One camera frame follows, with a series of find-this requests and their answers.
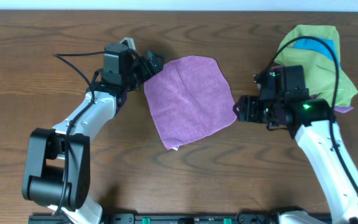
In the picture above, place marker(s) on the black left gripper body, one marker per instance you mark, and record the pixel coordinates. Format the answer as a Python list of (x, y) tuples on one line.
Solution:
[(137, 74)]

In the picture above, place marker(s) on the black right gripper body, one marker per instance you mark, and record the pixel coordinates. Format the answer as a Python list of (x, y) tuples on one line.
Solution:
[(259, 111)]

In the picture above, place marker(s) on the purple microfibre cloth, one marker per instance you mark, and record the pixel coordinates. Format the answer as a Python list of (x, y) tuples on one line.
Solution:
[(189, 100)]

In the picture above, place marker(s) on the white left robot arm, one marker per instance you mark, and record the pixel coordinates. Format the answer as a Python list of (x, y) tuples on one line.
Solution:
[(57, 168)]

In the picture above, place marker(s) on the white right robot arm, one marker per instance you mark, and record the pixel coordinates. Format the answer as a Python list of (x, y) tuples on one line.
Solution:
[(312, 125)]

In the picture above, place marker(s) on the green microfibre cloth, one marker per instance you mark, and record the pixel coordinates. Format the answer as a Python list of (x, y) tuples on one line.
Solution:
[(319, 71)]

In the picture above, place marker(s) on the blue microfibre cloth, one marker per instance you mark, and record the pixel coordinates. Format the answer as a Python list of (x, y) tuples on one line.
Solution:
[(308, 44)]

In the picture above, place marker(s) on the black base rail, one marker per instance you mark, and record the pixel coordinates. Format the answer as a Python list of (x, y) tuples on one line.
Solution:
[(129, 218)]

